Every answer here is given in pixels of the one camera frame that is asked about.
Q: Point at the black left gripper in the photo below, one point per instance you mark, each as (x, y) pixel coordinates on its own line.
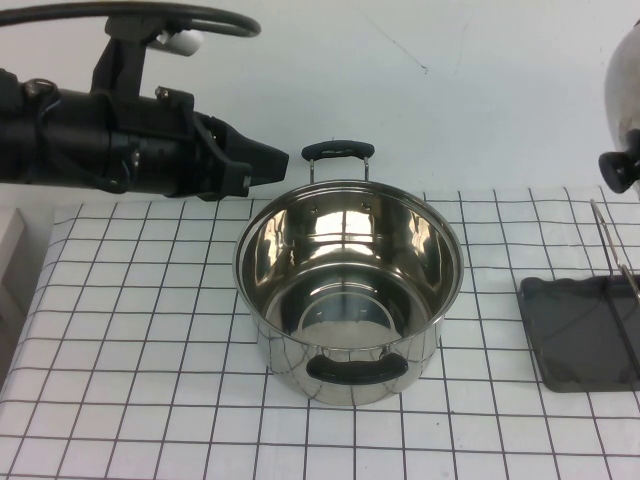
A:
(160, 150)

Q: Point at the steel pot lid black knob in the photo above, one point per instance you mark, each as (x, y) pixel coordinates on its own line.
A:
(625, 100)

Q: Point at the stainless steel cooking pot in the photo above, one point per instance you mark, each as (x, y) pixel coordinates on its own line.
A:
(280, 360)

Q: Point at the dark grey rack drip tray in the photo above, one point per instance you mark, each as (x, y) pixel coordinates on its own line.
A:
(565, 340)

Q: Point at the white grid pattern tablecloth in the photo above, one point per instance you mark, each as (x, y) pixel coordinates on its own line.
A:
(150, 350)

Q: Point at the white cabinet edge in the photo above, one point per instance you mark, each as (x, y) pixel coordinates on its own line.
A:
(11, 260)

